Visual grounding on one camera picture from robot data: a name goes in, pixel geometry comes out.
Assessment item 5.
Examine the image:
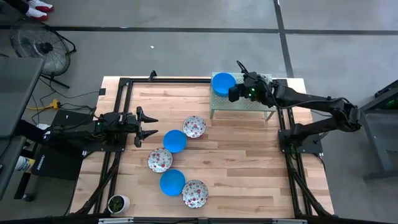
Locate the black case with white lettering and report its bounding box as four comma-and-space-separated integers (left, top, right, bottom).
30, 146, 85, 181

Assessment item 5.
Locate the person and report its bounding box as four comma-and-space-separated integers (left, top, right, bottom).
6, 0, 30, 15
14, 119, 52, 144

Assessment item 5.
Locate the yellow extension cord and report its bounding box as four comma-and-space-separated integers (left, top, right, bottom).
26, 98, 62, 111

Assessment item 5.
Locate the white and yellow container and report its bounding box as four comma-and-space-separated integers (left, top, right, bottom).
14, 155, 37, 174

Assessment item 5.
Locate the red bowl with floral inside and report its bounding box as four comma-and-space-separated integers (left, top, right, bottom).
147, 147, 174, 174
181, 179, 210, 209
182, 115, 206, 139

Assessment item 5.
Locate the white pot with green plant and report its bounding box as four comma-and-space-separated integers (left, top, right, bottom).
107, 194, 131, 215

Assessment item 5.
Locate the dark grey desk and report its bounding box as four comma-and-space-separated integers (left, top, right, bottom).
0, 135, 27, 202

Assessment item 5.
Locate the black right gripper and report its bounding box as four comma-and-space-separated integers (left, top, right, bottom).
229, 81, 277, 107

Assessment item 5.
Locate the black floor fan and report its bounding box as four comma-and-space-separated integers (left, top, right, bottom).
9, 18, 77, 90

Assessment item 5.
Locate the green perforated metal shelf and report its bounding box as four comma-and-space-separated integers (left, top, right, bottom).
210, 72, 277, 121

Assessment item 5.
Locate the black control box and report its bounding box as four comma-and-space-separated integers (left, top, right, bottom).
51, 108, 96, 129

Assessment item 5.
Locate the black metal table frame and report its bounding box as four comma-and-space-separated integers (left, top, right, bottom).
73, 70, 335, 224

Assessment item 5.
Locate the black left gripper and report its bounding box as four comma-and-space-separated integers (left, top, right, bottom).
123, 106, 159, 147

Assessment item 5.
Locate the silver metal bracket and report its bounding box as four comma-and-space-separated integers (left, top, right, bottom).
272, 218, 308, 224
98, 217, 135, 224

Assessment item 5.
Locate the person's shoe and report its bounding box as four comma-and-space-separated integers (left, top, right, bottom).
27, 0, 54, 13
25, 7, 49, 22

